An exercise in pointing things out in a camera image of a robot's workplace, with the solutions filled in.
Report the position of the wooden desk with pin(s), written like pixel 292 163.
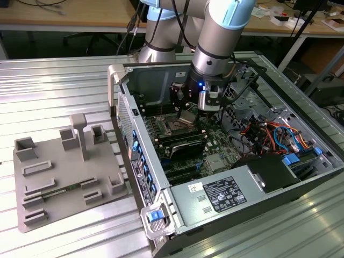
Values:
pixel 80 13

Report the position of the grey power supply unit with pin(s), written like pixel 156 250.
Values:
pixel 188 209

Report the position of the blue card retention tabs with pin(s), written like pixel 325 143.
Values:
pixel 146 169

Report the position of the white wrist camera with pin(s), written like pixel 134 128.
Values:
pixel 211 102

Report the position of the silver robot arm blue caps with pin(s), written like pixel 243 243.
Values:
pixel 220 35

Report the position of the CPU socket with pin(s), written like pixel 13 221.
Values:
pixel 170 125

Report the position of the brown cardboard box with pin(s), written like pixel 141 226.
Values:
pixel 322 56

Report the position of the black plastic shroud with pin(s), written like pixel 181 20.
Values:
pixel 268 169

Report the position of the black box on floor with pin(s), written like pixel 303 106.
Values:
pixel 330 94

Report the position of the flat cardboard piece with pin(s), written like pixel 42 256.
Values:
pixel 334 25

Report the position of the black expansion slots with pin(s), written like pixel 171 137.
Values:
pixel 180 174

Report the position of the blue case latch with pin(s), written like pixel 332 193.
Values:
pixel 155 217

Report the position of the silver chipset heat sink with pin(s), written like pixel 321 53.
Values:
pixel 215 163

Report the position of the green RAM stick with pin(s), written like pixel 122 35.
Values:
pixel 57 192

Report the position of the open grey PC case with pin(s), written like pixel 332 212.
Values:
pixel 309 188

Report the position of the green motherboard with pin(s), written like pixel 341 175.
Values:
pixel 217 139

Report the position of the silver CPU plate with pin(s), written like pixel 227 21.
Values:
pixel 188 117

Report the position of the grey parts rack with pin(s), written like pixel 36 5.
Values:
pixel 67 166

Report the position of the small blue clip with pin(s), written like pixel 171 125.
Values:
pixel 317 151

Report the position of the silver perforated disk bay cage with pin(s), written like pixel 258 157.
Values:
pixel 252 104

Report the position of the black graphics card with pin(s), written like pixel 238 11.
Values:
pixel 188 150

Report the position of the black RAM slot bank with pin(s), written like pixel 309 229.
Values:
pixel 177 138
pixel 153 106

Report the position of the small white box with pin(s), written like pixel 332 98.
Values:
pixel 276 22

